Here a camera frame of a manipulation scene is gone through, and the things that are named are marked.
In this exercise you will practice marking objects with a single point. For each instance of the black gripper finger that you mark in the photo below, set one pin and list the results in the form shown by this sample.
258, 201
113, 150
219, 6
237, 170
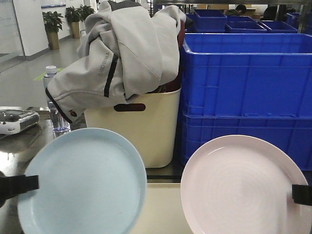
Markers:
302, 194
12, 186

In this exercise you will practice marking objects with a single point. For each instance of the pink plate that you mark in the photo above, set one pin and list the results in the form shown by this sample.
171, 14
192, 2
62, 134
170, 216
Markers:
236, 190

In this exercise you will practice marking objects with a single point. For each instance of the light blue plate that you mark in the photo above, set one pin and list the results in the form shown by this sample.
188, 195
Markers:
91, 181

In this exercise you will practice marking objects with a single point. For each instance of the cream serving tray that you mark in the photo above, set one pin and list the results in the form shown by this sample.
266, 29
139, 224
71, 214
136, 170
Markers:
162, 212

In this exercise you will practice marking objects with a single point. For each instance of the large blue crate lower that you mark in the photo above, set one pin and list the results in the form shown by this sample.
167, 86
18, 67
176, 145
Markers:
292, 135

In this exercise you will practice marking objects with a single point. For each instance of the large blue crate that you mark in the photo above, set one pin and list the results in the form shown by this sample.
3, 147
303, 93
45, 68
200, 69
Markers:
292, 135
247, 75

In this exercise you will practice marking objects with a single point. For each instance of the white grey remote controller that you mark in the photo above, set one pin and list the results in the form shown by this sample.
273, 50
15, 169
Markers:
15, 121

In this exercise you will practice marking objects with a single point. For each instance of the clear water bottle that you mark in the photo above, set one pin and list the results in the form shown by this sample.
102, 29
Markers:
59, 124

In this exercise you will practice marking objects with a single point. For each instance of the large blue crate upper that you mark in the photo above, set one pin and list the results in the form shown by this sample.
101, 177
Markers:
247, 75

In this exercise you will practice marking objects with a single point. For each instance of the cream plastic basket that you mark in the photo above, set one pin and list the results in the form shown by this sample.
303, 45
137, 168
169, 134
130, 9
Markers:
149, 123

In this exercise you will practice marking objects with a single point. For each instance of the potted plant left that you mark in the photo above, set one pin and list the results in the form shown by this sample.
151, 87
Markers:
52, 24

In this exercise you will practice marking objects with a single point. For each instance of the potted plant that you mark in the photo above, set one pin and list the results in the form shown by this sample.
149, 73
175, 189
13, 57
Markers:
52, 24
75, 15

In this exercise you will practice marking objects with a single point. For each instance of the blue bin background right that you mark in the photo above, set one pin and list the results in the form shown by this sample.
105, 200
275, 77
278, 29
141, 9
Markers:
278, 27

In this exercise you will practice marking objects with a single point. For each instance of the blue bin background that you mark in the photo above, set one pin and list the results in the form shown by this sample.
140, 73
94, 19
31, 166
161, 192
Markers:
244, 27
209, 21
278, 27

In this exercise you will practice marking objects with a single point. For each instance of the blue bin background middle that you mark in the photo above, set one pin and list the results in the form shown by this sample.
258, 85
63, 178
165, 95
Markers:
244, 27

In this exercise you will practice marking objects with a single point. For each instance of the grey jacket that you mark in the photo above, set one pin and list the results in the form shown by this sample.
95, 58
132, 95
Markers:
126, 53

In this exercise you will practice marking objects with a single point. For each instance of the potted plant middle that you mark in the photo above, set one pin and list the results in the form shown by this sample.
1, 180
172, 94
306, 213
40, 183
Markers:
75, 15

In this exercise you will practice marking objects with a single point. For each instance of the seated person background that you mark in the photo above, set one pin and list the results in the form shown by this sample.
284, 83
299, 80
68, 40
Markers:
238, 11

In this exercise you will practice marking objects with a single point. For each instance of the blue bin background left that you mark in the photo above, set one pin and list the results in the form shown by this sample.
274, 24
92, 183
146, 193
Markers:
209, 21

